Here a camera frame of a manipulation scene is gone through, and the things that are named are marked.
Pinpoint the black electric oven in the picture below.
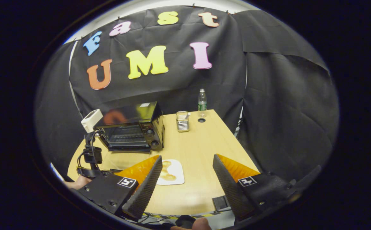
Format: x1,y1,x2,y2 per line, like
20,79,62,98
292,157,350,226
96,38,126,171
93,101,165,152

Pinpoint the black cable bundle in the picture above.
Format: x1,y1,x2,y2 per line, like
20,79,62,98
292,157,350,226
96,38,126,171
121,212,180,225

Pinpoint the row of black clips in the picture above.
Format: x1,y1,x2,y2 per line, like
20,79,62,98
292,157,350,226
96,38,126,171
74,3,231,42

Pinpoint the black backdrop cloth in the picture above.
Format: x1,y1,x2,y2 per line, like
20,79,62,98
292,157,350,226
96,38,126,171
34,4,339,192

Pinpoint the white toaster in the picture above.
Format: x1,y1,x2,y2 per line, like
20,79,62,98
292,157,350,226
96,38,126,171
81,109,104,133

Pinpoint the clear plastic water bottle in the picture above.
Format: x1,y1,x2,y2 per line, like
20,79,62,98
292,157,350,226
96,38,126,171
197,88,208,118

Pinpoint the black rounded object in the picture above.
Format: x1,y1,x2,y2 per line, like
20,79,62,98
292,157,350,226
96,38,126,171
175,215,196,229

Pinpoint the golden brown bread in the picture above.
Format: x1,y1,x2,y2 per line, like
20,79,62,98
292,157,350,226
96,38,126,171
160,161,177,181

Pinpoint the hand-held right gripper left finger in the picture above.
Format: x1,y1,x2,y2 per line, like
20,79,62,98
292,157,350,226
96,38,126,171
77,155,163,221

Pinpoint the grey socket box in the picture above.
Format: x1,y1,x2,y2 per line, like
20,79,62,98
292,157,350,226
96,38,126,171
212,195,231,211

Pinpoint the white plate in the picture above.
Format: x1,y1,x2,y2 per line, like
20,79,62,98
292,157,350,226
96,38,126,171
156,159,185,186

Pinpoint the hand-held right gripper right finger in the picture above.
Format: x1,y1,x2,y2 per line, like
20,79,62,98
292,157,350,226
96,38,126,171
212,154,301,221

